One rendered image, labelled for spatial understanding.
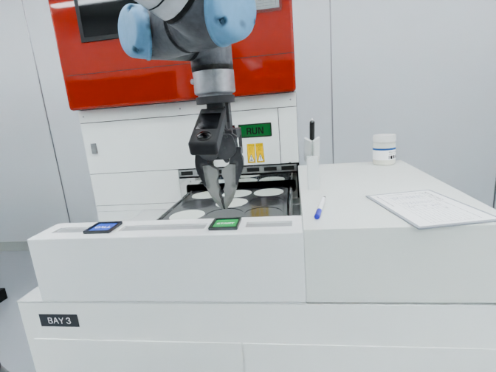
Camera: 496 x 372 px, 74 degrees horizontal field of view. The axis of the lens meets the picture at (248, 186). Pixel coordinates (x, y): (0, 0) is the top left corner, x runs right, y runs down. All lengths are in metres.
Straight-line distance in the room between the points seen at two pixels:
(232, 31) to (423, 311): 0.56
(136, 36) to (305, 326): 0.57
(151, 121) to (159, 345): 0.80
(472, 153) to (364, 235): 2.44
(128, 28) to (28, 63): 2.94
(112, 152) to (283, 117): 0.66
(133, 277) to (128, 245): 0.07
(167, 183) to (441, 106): 2.17
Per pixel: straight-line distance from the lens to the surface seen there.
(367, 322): 0.70
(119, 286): 0.74
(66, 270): 0.78
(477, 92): 2.97
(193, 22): 0.44
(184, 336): 0.75
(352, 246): 0.62
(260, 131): 1.19
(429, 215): 0.67
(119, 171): 1.37
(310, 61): 2.68
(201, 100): 0.61
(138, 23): 0.53
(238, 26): 0.44
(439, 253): 0.66
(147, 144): 1.30
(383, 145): 1.14
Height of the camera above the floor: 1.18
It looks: 13 degrees down
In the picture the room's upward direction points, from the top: 5 degrees counter-clockwise
